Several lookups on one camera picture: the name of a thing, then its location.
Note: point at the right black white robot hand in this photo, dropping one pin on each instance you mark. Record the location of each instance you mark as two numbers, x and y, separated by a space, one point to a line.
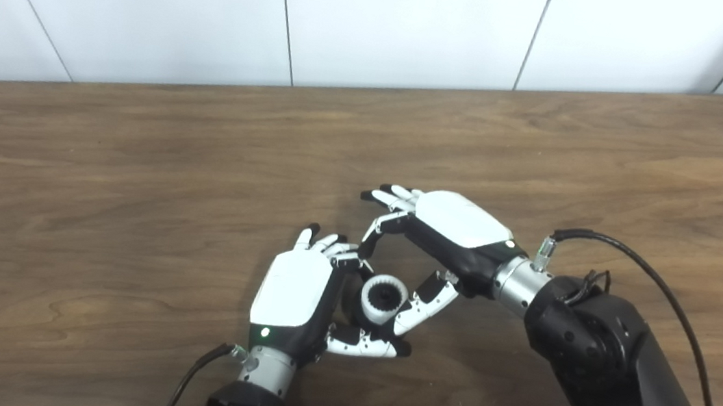
462 222

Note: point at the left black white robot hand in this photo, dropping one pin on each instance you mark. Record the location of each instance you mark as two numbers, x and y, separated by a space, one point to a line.
292 291

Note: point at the round black part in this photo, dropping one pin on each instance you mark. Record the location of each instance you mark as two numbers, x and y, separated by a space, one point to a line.
386 297

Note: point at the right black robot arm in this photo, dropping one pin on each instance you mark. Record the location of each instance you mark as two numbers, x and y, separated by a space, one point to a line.
616 372

